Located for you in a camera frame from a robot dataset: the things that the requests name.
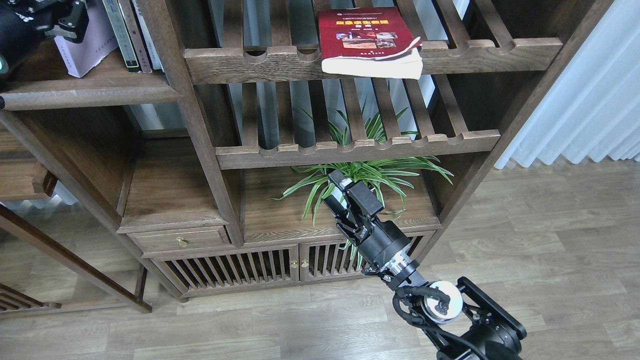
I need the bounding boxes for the red cover book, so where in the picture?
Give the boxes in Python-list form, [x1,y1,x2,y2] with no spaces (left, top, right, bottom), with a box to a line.
[317,6,423,80]

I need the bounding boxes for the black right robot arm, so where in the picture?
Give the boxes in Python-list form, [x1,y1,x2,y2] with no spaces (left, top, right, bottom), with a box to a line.
[325,170,527,360]

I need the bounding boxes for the black yellow-green cover book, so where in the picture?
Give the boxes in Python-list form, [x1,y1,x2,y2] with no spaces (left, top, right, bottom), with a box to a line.
[102,0,141,73]

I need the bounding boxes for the white spine upright book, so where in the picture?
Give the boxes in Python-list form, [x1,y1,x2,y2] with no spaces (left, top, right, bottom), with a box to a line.
[132,0,164,72]

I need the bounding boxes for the dark wooden bookshelf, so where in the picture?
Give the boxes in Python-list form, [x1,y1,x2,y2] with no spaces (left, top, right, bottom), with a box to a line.
[1,0,612,299]

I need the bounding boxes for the wooden side furniture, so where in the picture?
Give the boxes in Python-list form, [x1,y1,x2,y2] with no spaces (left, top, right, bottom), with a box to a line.
[1,125,153,314]

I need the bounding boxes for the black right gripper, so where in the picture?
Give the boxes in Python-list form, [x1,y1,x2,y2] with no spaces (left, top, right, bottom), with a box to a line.
[323,170,413,278]

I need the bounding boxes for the white pleated curtain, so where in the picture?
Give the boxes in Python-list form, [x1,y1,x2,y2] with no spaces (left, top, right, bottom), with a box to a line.
[494,0,640,169]

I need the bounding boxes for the white plant pot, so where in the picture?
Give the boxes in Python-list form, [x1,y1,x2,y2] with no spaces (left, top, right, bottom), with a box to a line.
[325,184,347,213]

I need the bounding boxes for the green spider plant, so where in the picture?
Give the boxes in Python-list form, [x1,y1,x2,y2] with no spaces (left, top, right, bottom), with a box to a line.
[270,97,455,271]

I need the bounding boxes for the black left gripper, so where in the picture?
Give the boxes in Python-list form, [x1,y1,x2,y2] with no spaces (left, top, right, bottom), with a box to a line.
[0,0,89,75]

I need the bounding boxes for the pale lavender cover book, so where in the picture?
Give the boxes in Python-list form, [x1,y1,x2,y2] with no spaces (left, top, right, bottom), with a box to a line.
[54,0,118,78]

